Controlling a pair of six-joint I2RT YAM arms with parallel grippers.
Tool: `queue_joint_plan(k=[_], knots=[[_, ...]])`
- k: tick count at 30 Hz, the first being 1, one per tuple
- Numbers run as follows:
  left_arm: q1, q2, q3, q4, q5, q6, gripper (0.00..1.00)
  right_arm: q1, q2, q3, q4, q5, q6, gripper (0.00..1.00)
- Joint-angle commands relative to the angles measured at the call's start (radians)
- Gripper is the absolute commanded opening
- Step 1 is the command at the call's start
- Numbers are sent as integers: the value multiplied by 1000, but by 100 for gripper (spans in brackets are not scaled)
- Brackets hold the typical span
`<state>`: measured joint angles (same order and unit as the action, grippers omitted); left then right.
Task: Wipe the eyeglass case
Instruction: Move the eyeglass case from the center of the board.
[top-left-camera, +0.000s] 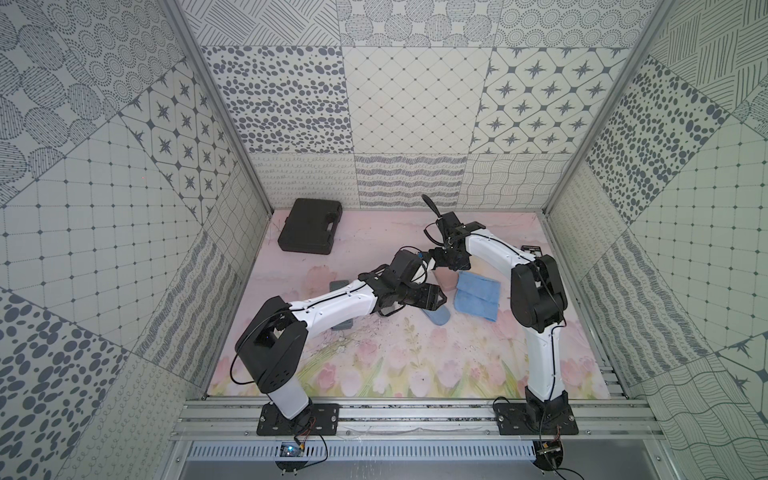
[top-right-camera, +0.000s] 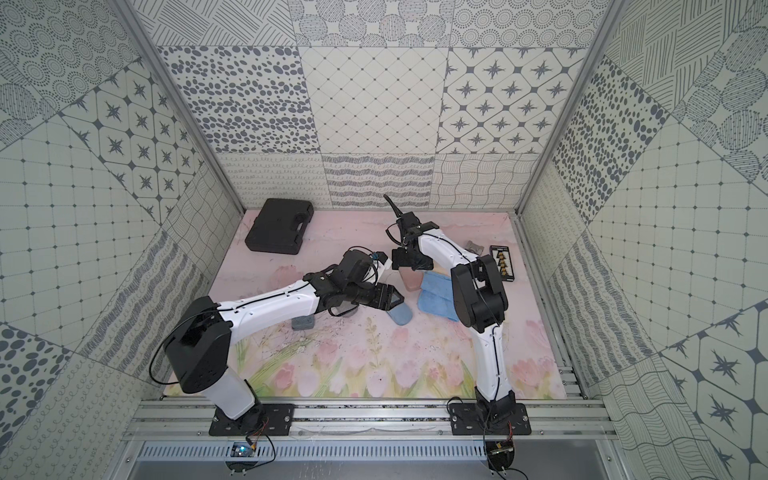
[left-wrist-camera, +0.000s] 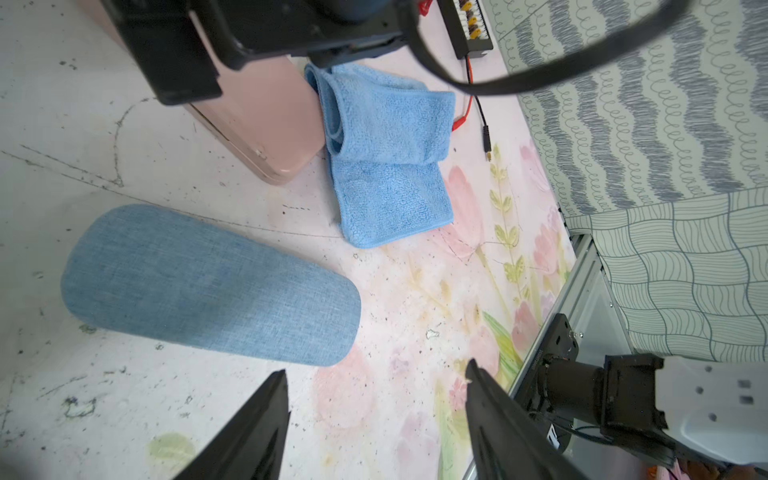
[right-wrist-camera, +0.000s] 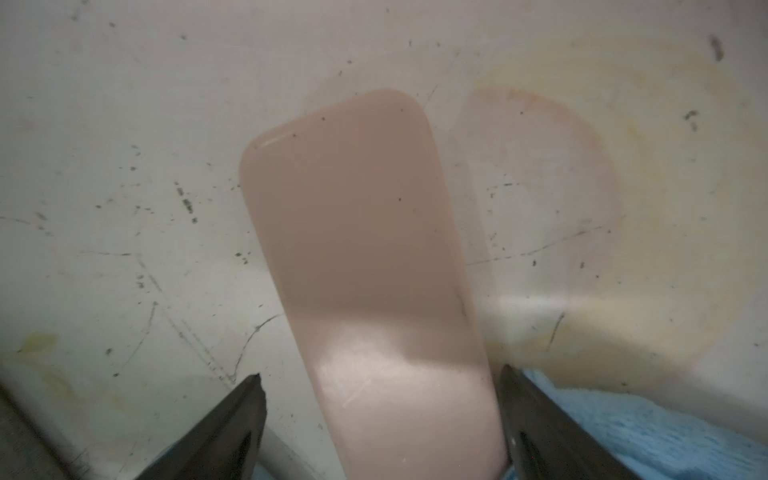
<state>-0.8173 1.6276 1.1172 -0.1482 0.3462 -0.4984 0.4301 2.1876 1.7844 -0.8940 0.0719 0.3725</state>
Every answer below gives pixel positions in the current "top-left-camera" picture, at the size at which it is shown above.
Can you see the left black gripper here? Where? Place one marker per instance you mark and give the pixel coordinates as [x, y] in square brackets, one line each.
[420, 294]

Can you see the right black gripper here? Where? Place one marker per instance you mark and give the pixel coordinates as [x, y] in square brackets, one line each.
[437, 256]

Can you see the pink eyeglass case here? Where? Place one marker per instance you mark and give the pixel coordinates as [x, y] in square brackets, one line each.
[446, 278]

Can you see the blue microfiber cloth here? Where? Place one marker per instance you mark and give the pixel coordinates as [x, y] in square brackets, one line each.
[477, 296]

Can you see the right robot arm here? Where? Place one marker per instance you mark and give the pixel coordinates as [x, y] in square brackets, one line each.
[537, 301]

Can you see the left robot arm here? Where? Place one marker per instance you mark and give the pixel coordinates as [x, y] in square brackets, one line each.
[271, 346]

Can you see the blue eyeglass case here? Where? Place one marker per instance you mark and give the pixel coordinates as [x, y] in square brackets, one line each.
[438, 317]

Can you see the black plastic tool case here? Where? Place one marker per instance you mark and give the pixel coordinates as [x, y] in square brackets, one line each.
[310, 227]

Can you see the black box with figures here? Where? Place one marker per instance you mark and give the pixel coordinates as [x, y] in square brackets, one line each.
[533, 249]

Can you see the left controller board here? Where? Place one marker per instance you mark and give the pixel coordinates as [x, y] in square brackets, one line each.
[291, 458]

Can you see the controller board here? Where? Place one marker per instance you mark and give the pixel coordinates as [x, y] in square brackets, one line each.
[548, 455]
[291, 458]

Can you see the right controller board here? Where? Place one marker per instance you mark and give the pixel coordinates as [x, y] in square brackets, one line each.
[548, 455]

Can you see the white vent grille strip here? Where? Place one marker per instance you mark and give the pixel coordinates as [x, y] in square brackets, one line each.
[401, 450]

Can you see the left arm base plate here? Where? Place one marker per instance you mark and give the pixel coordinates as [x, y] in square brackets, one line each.
[315, 419]

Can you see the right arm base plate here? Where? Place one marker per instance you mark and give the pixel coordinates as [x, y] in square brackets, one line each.
[520, 419]

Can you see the aluminium rail frame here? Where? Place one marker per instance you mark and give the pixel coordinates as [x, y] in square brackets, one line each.
[235, 418]

